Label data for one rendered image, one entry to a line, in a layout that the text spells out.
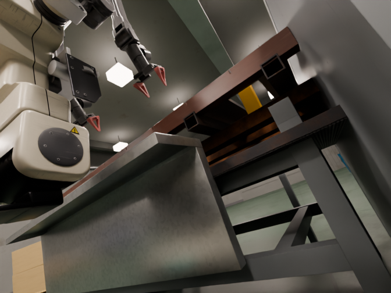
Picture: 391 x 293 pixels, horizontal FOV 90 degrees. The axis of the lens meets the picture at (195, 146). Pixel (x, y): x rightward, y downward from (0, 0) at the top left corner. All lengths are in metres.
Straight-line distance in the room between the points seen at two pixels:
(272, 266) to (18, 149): 0.69
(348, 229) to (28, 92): 0.82
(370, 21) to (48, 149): 0.56
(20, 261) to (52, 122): 3.81
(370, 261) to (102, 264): 0.92
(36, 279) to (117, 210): 3.28
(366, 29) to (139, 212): 0.74
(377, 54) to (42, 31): 0.78
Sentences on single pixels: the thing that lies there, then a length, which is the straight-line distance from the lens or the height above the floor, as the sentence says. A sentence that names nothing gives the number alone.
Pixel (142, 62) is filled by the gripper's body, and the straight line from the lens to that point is 0.89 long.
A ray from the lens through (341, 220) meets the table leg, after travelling 0.60.
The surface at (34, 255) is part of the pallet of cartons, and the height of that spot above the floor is 0.65.
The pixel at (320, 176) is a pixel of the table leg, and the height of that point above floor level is 0.45.
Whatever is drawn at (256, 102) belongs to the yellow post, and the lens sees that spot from 0.76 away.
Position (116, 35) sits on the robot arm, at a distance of 0.96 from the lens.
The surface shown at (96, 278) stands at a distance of 1.12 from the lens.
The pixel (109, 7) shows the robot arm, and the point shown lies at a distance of 0.88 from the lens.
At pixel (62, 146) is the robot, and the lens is 0.57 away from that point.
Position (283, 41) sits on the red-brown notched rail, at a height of 0.80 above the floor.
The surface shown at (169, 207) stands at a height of 0.51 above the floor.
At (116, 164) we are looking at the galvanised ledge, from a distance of 0.60.
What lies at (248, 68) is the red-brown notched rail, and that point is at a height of 0.79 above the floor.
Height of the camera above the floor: 0.48
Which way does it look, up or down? 17 degrees up
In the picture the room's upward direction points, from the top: 20 degrees counter-clockwise
